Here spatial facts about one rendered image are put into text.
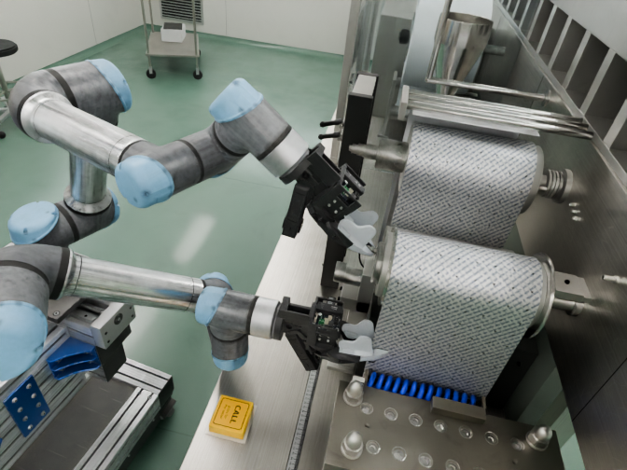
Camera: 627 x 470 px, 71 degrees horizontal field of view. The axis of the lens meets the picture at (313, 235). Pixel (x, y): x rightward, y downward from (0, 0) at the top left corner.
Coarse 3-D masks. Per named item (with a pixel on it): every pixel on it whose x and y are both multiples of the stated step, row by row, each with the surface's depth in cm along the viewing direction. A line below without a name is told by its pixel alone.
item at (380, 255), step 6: (378, 246) 77; (384, 246) 76; (378, 252) 75; (378, 258) 74; (378, 264) 74; (372, 270) 79; (378, 270) 74; (372, 276) 75; (378, 276) 75; (372, 282) 76; (378, 282) 76
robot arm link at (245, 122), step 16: (240, 80) 65; (224, 96) 64; (240, 96) 64; (256, 96) 65; (224, 112) 65; (240, 112) 64; (256, 112) 65; (272, 112) 67; (224, 128) 67; (240, 128) 65; (256, 128) 65; (272, 128) 66; (288, 128) 68; (224, 144) 69; (240, 144) 68; (256, 144) 67; (272, 144) 66
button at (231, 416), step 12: (228, 396) 90; (216, 408) 88; (228, 408) 88; (240, 408) 89; (252, 408) 90; (216, 420) 86; (228, 420) 86; (240, 420) 87; (216, 432) 86; (228, 432) 85; (240, 432) 85
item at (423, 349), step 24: (384, 312) 76; (384, 336) 80; (408, 336) 78; (432, 336) 77; (456, 336) 76; (480, 336) 75; (504, 336) 74; (384, 360) 84; (408, 360) 82; (432, 360) 81; (456, 360) 80; (480, 360) 78; (504, 360) 77; (432, 384) 85; (456, 384) 84; (480, 384) 82
